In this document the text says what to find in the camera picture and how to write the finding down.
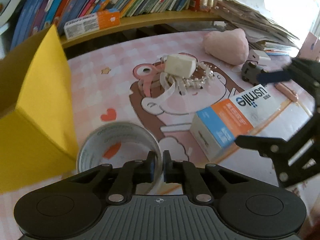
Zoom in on grey toy car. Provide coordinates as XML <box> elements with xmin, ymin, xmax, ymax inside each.
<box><xmin>241</xmin><ymin>60</ymin><xmax>267</xmax><ymax>86</ymax></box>

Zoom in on white power adapter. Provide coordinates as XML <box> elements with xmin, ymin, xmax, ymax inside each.
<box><xmin>247</xmin><ymin>49</ymin><xmax>271</xmax><ymax>66</ymax></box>

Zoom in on pink utility knife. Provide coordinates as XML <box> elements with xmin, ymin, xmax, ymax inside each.
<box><xmin>274</xmin><ymin>83</ymin><xmax>298</xmax><ymax>102</ymax></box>

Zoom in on clear packing tape roll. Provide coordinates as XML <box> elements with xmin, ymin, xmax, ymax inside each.
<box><xmin>76</xmin><ymin>121</ymin><xmax>162</xmax><ymax>194</ymax></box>

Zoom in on pink plush toy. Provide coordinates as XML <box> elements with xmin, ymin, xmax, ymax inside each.
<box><xmin>202</xmin><ymin>28</ymin><xmax>249</xmax><ymax>66</ymax></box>

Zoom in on usmile toothpaste box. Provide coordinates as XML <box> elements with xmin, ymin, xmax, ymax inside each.
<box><xmin>190</xmin><ymin>85</ymin><xmax>284</xmax><ymax>160</ymax></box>

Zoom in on pearl ribbon hair accessory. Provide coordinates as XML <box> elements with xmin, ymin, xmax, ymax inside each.
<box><xmin>138</xmin><ymin>53</ymin><xmax>214</xmax><ymax>107</ymax></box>

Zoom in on white foam block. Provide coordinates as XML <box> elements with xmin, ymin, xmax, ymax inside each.
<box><xmin>164</xmin><ymin>54</ymin><xmax>197</xmax><ymax>78</ymax></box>

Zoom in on pink cylindrical container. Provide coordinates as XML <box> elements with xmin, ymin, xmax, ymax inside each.
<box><xmin>297</xmin><ymin>32</ymin><xmax>320</xmax><ymax>62</ymax></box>

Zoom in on stack of papers and books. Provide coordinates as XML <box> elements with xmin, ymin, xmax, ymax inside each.
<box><xmin>212</xmin><ymin>0</ymin><xmax>299</xmax><ymax>56</ymax></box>

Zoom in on yellow cardboard box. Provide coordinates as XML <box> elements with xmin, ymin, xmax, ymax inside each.
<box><xmin>1</xmin><ymin>26</ymin><xmax>78</xmax><ymax>193</ymax></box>

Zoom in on wooden bookshelf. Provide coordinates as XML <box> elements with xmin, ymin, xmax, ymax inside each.
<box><xmin>60</xmin><ymin>10</ymin><xmax>223</xmax><ymax>48</ymax></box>

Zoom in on usmile box on shelf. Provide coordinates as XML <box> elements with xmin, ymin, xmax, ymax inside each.
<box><xmin>64</xmin><ymin>9</ymin><xmax>120</xmax><ymax>40</ymax></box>

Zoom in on row of leaning books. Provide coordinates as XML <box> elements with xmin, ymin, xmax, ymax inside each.
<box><xmin>10</xmin><ymin>0</ymin><xmax>190</xmax><ymax>49</ymax></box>

